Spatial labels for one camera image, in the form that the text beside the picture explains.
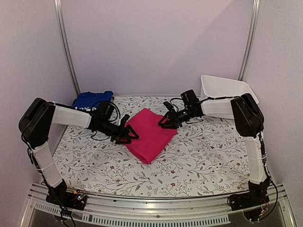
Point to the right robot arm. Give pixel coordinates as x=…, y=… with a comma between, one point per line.
x=249, y=123

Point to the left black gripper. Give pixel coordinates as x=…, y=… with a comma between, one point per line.
x=120, y=133

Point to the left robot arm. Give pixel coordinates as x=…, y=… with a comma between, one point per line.
x=36, y=123

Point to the white plastic laundry bin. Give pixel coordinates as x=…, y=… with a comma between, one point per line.
x=222, y=90

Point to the right aluminium frame post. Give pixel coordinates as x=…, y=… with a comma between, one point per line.
x=250, y=39

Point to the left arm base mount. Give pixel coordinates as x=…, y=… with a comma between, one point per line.
x=67, y=197

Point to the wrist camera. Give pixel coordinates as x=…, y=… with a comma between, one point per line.
x=111, y=113
x=191, y=102

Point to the pink garment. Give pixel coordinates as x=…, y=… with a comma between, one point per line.
x=152, y=138

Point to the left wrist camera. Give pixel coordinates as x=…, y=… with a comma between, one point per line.
x=111, y=113

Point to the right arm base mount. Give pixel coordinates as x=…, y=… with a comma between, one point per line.
x=253, y=206

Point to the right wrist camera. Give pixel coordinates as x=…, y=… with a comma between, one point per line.
x=191, y=102

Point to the floral tablecloth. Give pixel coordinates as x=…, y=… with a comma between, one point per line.
x=207, y=156

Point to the front aluminium rail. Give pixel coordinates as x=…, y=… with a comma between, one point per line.
x=106, y=210

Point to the aluminium frame post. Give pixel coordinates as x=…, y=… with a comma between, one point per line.
x=65, y=45
x=250, y=39

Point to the left aluminium frame post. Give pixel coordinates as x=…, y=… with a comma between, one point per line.
x=65, y=45

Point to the blue t-shirt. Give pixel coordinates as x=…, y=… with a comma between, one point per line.
x=89, y=101

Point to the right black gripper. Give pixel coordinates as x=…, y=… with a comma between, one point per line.
x=171, y=121

